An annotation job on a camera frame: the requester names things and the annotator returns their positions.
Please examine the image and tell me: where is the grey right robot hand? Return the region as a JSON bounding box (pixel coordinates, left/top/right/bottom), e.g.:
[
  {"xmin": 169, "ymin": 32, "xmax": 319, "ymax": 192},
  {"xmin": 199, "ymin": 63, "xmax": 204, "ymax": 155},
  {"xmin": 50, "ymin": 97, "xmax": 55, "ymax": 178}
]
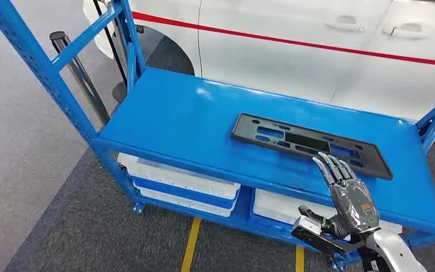
[{"xmin": 298, "ymin": 152, "xmax": 381, "ymax": 240}]

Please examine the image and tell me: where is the black plastic car part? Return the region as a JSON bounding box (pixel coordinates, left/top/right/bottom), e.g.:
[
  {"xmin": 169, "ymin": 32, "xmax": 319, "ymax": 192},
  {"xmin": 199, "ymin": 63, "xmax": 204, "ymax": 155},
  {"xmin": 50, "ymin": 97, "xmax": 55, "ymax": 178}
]
[{"xmin": 231, "ymin": 113, "xmax": 394, "ymax": 181}]

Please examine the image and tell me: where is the blue metal shelf rack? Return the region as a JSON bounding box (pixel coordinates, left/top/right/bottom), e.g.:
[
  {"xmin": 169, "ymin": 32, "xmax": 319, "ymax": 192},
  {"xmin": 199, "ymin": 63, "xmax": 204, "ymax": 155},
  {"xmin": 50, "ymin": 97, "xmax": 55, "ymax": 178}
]
[{"xmin": 0, "ymin": 0, "xmax": 435, "ymax": 272}]

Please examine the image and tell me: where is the white car red stripe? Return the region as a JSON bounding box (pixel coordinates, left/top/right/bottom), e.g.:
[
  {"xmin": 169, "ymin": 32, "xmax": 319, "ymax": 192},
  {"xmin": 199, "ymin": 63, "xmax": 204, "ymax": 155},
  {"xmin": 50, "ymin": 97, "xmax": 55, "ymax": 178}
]
[{"xmin": 83, "ymin": 0, "xmax": 435, "ymax": 148}]

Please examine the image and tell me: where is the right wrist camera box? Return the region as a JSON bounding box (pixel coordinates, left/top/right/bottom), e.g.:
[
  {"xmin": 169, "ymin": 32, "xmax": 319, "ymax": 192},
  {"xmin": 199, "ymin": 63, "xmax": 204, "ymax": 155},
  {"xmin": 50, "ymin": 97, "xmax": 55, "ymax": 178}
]
[{"xmin": 291, "ymin": 215, "xmax": 353, "ymax": 257}]

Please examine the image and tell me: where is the white car door handle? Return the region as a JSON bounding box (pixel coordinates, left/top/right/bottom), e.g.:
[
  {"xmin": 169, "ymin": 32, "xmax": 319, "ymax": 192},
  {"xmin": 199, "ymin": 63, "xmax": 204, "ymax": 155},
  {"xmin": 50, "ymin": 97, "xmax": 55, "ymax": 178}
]
[
  {"xmin": 382, "ymin": 23, "xmax": 430, "ymax": 41},
  {"xmin": 324, "ymin": 15, "xmax": 366, "ymax": 33}
]

